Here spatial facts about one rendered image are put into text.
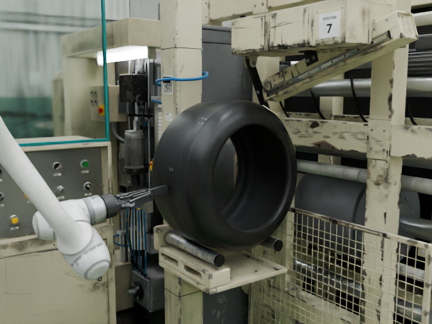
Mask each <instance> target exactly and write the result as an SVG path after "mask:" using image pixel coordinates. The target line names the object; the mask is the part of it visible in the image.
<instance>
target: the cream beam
mask: <svg viewBox="0 0 432 324"><path fill-rule="evenodd" d="M337 11H341V16H340V34H339V37H328V38H322V39H319V21H320V14H326V13H330V12H337ZM391 13H392V4H386V3H380V2H375V1H369V0H328V1H322V2H318V3H312V4H306V5H303V6H297V7H293V8H287V9H283V10H277V11H273V12H267V13H261V14H258V15H252V16H248V17H242V18H238V19H232V20H231V54H232V55H249V54H252V55H260V56H259V57H283V56H291V55H304V53H298V51H304V50H312V51H317V52H318V51H321V50H334V49H342V48H354V47H362V46H368V45H370V43H371V42H372V24H373V23H374V22H375V21H378V20H379V19H381V18H383V17H385V16H387V15H389V14H391Z"/></svg>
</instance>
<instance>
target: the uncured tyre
mask: <svg viewBox="0 0 432 324"><path fill-rule="evenodd" d="M185 111H195V112H185ZM202 117H207V118H208V120H207V121H206V122H205V123H204V125H197V123H198V122H199V120H200V119H201V118H202ZM229 138H230V140H231V141H232V143H233V146H234V147H235V151H236V154H237V161H238V174H237V181H236V184H235V187H234V189H233V192H232V194H231V196H230V198H229V199H228V201H227V202H226V204H225V205H224V206H223V207H222V208H221V209H218V207H217V203H216V200H215V194H214V189H213V178H214V172H215V166H216V163H217V159H218V156H219V154H220V152H221V150H222V148H223V146H224V144H225V143H226V142H227V140H228V139H229ZM169 165H171V166H174V173H170V172H168V169H169ZM296 181H297V162H296V154H295V151H294V146H293V143H292V141H291V138H290V136H289V134H288V132H287V129H286V128H285V126H284V124H283V123H282V122H281V120H280V119H279V118H278V117H277V115H276V114H275V113H273V112H272V111H270V110H269V109H267V108H266V107H264V106H263V105H260V104H258V103H255V102H251V101H247V100H220V101H207V102H201V103H198V104H196V105H193V106H191V107H189V108H187V109H186V110H184V111H183V112H181V113H180V114H178V115H177V116H176V117H175V118H174V119H173V120H172V121H171V122H170V124H169V125H168V127H167V128H166V129H165V131H164V133H163V134H162V136H161V138H160V140H159V142H158V144H157V147H156V151H155V154H154V159H153V163H152V188H155V187H158V186H162V185H167V186H168V194H165V195H162V196H159V197H155V202H156V205H157V207H158V210H159V212H160V214H161V215H162V217H163V218H164V220H165V221H166V223H167V224H168V225H169V226H170V227H171V228H172V229H173V230H174V231H175V232H177V233H178V234H179V235H180V236H182V237H184V238H186V239H188V240H191V241H193V242H196V243H199V244H202V245H205V246H208V247H211V248H214V249H218V250H221V251H229V252H232V251H244V250H247V249H251V248H253V247H255V246H257V245H259V244H261V243H262V242H263V241H265V240H266V239H267V238H268V237H270V236H271V235H272V234H273V232H274V231H275V230H276V229H277V227H279V225H280V224H281V223H282V221H283V220H284V218H285V216H286V215H287V212H288V211H289V208H290V206H291V203H292V201H293V197H294V193H295V189H296Z"/></svg>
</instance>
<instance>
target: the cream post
mask: <svg viewBox="0 0 432 324"><path fill-rule="evenodd" d="M160 32H161V78H163V76H169V75H172V76H173V78H196V77H201V76H202V0H160ZM201 102H202V80H194V81H173V94H163V81H162V82H161V112H162V134H163V133H164V131H165V129H166V128H167V127H168V125H169V124H170V122H171V121H168V120H165V113H172V120H173V119H174V118H175V117H176V116H177V115H178V114H180V113H181V112H183V111H184V110H186V109H187V108H189V107H191V106H193V105H196V104H199V103H201ZM164 273H165V324H203V291H202V290H200V289H199V288H197V287H196V286H194V285H192V284H190V283H188V282H187V281H185V280H183V279H182V278H180V277H178V276H177V275H175V274H173V273H171V272H170V271H168V270H166V269H165V268H164Z"/></svg>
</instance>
